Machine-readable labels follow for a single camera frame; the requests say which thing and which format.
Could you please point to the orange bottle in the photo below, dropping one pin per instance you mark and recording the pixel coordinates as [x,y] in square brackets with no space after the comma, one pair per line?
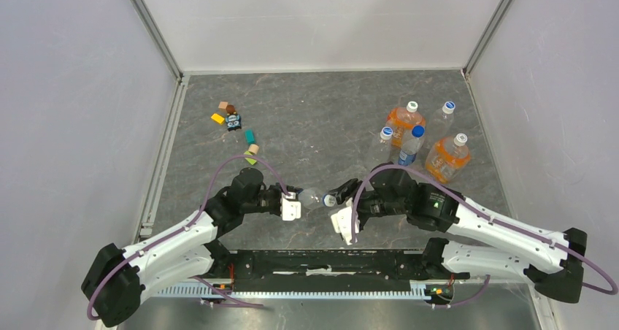
[448,157]
[402,120]

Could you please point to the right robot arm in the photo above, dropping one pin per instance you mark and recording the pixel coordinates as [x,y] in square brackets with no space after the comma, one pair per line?
[512,249]

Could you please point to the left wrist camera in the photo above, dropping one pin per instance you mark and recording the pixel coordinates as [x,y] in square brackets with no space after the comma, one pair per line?
[290,207]

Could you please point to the green block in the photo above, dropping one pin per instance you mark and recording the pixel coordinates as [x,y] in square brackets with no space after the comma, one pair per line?
[250,157]

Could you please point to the blue label bottle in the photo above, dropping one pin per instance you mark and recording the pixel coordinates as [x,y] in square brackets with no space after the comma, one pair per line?
[311,198]

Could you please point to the white cable tray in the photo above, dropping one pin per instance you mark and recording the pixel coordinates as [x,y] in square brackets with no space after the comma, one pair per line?
[194,289]

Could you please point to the tan cylinder block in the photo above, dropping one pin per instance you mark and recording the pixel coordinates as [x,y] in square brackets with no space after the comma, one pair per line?
[253,149]

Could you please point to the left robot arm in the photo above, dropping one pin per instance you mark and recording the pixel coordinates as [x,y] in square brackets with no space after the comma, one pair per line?
[120,279]

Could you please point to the yellow block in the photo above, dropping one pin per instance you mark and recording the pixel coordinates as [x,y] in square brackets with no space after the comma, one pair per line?
[219,119]

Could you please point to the clear bottle white cap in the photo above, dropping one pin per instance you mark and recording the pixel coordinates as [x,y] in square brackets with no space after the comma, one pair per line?
[439,123]

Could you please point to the orange bottle left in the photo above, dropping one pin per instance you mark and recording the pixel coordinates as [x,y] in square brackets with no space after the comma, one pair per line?
[402,120]

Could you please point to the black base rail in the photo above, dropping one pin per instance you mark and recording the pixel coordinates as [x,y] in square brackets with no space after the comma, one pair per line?
[328,270]

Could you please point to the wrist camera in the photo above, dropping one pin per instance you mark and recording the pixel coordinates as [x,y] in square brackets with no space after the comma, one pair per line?
[290,207]
[346,224]

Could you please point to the blue cap pepsi bottle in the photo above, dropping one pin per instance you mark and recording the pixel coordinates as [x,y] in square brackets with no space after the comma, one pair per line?
[412,142]

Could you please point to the clear plastic bottle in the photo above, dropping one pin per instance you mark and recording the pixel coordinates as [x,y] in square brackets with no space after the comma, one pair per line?
[379,152]

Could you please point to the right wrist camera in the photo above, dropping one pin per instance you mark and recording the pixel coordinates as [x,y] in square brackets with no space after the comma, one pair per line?
[346,224]

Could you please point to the white green bottle cap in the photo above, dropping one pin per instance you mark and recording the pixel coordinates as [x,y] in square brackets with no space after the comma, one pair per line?
[329,200]

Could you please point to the teal block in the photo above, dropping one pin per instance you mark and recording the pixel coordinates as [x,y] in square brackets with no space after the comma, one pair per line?
[250,137]

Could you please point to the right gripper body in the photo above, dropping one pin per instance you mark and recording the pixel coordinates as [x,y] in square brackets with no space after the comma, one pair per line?
[371,205]

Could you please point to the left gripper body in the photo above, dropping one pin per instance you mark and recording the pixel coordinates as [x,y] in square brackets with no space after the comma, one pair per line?
[270,198]

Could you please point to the orange bottle right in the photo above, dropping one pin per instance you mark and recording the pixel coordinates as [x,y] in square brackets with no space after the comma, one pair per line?
[448,157]

